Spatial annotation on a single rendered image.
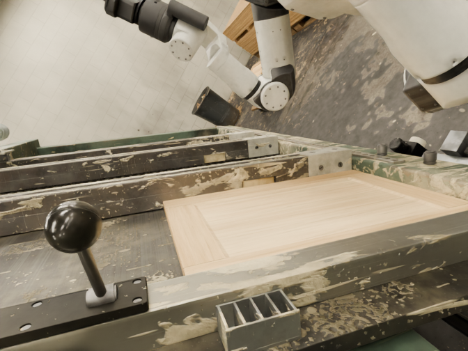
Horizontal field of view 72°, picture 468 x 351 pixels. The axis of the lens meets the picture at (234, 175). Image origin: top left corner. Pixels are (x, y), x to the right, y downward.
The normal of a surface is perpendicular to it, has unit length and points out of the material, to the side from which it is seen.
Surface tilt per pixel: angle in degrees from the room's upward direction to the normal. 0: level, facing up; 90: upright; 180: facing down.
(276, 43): 90
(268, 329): 89
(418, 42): 73
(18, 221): 90
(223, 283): 54
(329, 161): 90
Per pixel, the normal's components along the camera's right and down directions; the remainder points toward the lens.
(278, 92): 0.11, 0.47
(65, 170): 0.29, 0.19
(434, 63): -0.36, 0.79
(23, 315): -0.09, -0.97
